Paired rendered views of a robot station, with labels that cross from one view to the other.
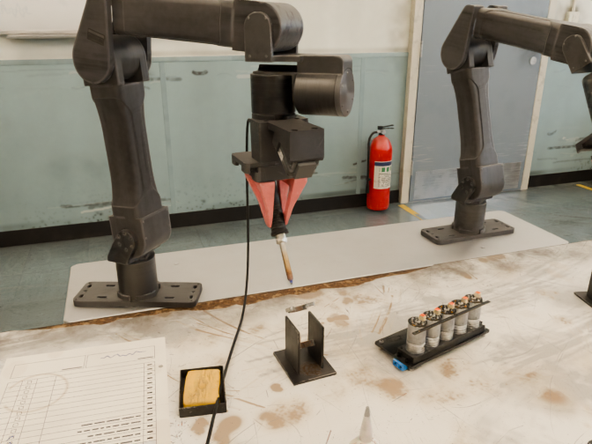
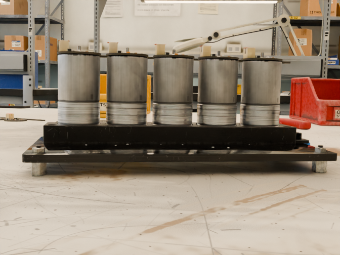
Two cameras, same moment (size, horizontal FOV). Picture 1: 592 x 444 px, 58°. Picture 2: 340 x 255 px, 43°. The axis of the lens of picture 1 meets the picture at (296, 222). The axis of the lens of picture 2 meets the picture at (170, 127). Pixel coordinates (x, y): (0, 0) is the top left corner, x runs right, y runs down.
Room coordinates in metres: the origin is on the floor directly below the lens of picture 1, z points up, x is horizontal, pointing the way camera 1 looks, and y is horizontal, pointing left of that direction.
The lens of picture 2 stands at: (0.88, -0.10, 0.79)
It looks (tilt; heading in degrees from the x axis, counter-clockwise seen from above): 6 degrees down; 205
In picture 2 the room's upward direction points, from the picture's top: 1 degrees clockwise
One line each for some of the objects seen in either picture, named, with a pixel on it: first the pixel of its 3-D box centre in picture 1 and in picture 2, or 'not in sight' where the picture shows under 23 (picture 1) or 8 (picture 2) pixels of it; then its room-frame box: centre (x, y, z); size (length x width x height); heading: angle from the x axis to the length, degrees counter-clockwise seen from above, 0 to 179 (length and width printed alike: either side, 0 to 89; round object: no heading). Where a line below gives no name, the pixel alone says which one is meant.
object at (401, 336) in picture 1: (432, 338); (176, 153); (0.65, -0.20, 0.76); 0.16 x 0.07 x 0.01; 124
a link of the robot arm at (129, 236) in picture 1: (138, 239); not in sight; (0.79, 0.25, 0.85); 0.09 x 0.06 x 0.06; 157
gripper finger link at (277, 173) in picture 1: (274, 192); not in sight; (0.69, 0.03, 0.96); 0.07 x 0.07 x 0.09; 23
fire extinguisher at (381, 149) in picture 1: (380, 166); not in sight; (3.36, -0.55, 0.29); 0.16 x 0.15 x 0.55; 109
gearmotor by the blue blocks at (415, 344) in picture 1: (416, 337); (260, 98); (0.61, -0.16, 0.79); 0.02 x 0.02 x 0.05
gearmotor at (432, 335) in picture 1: (431, 330); (217, 97); (0.62, -0.18, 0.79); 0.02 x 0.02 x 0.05
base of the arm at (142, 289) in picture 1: (136, 275); not in sight; (0.79, 0.26, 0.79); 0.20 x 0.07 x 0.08; 89
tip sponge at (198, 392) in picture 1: (202, 389); not in sight; (0.54, 0.11, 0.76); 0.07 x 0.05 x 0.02; 10
